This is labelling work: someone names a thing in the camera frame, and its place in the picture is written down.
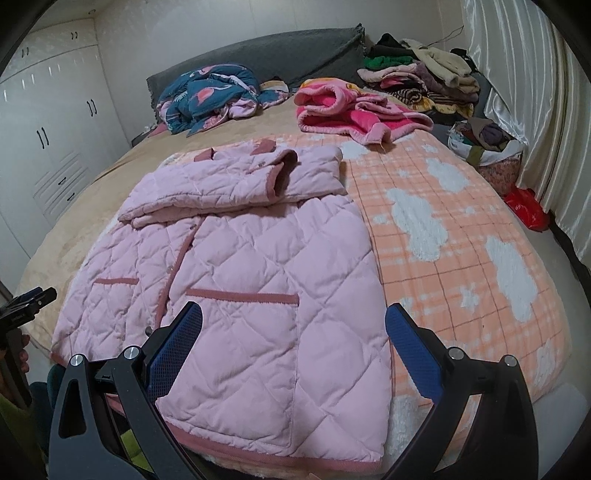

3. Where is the pink quilted jacket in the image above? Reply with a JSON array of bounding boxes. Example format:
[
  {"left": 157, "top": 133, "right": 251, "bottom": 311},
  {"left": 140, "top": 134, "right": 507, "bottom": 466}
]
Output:
[{"left": 51, "top": 140, "right": 392, "bottom": 474}]

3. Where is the green yellow clothing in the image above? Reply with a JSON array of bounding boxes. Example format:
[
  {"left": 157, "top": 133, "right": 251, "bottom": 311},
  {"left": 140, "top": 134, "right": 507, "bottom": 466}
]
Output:
[{"left": 120, "top": 429, "right": 153, "bottom": 473}]

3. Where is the bag of clothes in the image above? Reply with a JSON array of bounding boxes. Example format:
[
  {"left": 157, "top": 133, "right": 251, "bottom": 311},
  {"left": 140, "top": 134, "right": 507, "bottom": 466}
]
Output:
[{"left": 447, "top": 117, "right": 525, "bottom": 196}]

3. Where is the pile of folded clothes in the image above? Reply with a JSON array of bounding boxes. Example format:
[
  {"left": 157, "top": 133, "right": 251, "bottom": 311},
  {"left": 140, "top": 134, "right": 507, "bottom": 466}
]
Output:
[{"left": 358, "top": 33, "right": 483, "bottom": 124}]

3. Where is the person's left hand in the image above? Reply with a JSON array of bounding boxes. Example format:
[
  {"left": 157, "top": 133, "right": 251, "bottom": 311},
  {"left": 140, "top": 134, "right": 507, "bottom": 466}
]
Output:
[{"left": 18, "top": 334, "right": 30, "bottom": 374}]

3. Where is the tan bed cover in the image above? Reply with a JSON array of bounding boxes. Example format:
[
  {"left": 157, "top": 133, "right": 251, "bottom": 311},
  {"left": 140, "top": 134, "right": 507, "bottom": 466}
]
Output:
[{"left": 17, "top": 99, "right": 300, "bottom": 357}]

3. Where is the orange plaid cloud blanket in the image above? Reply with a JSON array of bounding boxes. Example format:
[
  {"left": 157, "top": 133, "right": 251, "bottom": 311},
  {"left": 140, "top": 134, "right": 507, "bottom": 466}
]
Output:
[{"left": 188, "top": 132, "right": 570, "bottom": 473}]

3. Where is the white wardrobe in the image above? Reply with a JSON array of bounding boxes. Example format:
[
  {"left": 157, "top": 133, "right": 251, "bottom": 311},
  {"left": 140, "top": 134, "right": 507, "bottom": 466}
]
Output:
[{"left": 1, "top": 20, "right": 129, "bottom": 290}]

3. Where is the red plastic bag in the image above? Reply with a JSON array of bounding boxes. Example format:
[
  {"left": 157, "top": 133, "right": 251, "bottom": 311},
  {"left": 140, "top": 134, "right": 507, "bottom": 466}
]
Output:
[{"left": 503, "top": 185, "right": 550, "bottom": 232}]

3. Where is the teal flamingo quilt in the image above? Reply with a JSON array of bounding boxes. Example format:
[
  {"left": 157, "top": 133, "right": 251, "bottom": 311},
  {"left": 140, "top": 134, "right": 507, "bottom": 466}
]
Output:
[{"left": 155, "top": 63, "right": 290, "bottom": 136}]

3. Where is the pink fleece garment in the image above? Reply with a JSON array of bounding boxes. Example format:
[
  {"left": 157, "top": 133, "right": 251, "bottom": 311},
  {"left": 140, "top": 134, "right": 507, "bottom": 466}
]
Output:
[{"left": 294, "top": 78, "right": 434, "bottom": 146}]

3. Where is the cream satin curtain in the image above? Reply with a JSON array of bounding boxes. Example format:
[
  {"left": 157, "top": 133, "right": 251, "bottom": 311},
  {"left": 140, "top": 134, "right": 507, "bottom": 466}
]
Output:
[{"left": 462, "top": 1, "right": 590, "bottom": 265}]

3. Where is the grey headboard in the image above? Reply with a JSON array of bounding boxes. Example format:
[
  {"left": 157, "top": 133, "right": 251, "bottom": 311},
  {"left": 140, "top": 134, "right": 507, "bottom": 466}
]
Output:
[{"left": 146, "top": 24, "right": 366, "bottom": 107}]

